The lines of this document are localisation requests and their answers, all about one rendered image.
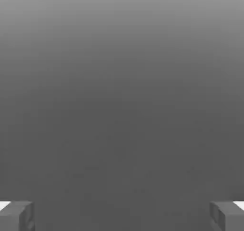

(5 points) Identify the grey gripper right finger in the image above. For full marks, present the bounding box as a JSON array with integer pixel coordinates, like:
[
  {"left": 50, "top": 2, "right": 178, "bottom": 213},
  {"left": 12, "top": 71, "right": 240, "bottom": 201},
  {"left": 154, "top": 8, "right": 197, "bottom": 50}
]
[{"left": 209, "top": 200, "right": 244, "bottom": 231}]

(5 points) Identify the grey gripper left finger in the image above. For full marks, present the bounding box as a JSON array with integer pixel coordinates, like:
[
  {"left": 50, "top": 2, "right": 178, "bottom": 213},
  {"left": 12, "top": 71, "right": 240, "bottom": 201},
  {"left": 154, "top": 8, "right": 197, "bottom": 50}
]
[{"left": 0, "top": 200, "right": 36, "bottom": 231}]

